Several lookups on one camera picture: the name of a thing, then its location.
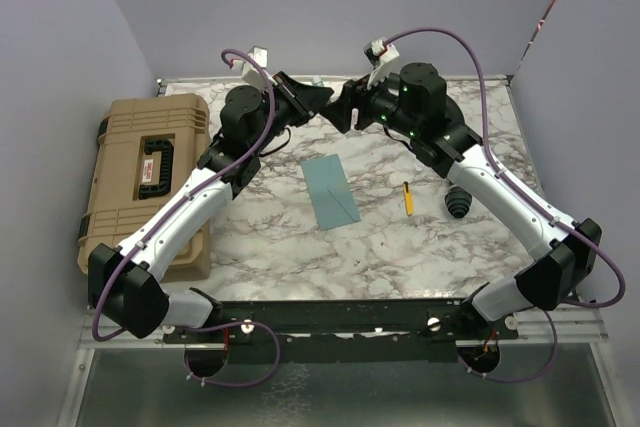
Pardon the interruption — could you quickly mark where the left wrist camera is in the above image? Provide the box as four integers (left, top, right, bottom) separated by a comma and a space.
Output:
232, 46, 273, 90

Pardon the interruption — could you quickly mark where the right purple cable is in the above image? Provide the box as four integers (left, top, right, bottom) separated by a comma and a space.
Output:
384, 27, 627, 308

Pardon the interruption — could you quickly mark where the purple cable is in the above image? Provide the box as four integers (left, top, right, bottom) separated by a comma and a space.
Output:
384, 27, 627, 308
93, 49, 276, 343

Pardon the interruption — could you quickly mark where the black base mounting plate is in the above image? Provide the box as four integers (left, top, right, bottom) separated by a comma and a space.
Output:
163, 298, 518, 363

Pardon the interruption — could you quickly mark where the black corrugated hose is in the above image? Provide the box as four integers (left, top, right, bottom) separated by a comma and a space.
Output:
439, 94, 473, 221

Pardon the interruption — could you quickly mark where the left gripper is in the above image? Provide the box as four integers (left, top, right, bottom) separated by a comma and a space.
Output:
252, 71, 333, 155

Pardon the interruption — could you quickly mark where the yellow utility knife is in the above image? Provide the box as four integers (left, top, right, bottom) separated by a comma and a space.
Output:
403, 182, 414, 216

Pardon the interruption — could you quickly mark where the tan plastic tool case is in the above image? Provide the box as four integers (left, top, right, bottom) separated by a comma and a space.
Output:
77, 94, 211, 274

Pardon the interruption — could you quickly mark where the teal envelope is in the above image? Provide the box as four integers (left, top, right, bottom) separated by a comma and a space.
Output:
301, 154, 361, 231

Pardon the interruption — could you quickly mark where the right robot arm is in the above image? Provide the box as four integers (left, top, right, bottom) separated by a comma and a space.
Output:
320, 62, 602, 338

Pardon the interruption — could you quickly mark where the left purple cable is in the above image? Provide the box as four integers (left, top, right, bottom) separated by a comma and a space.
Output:
93, 49, 276, 343

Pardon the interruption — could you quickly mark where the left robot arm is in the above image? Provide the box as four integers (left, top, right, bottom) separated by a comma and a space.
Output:
88, 72, 334, 342

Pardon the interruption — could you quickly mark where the aluminium frame rail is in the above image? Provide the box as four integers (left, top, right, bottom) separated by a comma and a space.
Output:
78, 304, 610, 349

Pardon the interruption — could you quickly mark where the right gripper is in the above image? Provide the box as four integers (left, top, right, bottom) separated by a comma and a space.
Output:
319, 65, 420, 139

